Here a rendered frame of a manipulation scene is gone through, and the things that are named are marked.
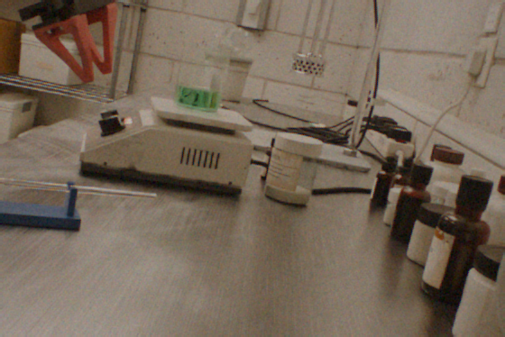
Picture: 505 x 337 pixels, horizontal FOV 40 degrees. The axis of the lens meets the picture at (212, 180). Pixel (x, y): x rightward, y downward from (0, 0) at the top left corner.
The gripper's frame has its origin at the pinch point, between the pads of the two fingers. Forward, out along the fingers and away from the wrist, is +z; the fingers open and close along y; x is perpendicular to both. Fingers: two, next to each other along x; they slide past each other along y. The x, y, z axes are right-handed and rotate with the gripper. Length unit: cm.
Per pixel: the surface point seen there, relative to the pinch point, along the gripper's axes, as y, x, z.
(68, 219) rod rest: -21.9, -11.2, 9.1
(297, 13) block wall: 236, 88, 26
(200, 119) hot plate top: 4.1, -9.0, 9.1
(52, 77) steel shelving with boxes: 158, 172, 15
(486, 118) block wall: 54, -28, 31
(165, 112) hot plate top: 1.8, -6.2, 6.8
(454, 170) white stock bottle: 20.3, -31.2, 25.6
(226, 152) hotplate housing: 4.7, -10.5, 13.8
